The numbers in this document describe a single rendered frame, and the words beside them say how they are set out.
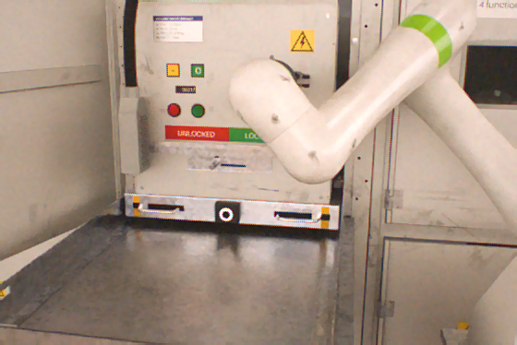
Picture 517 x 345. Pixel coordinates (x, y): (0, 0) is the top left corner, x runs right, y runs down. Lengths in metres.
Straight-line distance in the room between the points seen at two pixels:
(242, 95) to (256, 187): 0.51
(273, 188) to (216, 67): 0.32
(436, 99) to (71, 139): 0.88
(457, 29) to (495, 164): 0.28
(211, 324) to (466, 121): 0.66
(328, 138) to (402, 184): 0.60
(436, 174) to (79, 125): 0.91
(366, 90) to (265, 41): 0.40
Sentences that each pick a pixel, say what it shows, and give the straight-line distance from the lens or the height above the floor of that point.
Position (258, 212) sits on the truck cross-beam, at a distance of 1.36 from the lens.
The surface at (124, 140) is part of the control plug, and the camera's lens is 1.30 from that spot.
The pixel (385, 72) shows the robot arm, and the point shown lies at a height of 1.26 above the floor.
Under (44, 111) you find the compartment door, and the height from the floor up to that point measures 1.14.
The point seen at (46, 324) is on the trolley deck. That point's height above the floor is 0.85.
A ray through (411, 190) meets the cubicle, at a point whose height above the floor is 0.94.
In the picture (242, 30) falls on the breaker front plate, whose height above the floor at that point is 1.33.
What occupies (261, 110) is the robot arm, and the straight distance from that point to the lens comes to 0.87.
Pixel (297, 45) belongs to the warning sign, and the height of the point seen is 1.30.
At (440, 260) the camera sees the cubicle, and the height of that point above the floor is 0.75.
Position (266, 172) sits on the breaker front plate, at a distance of 1.34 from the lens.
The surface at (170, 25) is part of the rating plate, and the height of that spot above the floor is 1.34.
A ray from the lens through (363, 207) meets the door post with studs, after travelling 1.49.
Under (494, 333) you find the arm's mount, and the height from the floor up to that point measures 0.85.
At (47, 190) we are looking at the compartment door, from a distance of 1.43.
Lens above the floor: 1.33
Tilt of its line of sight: 15 degrees down
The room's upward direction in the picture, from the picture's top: straight up
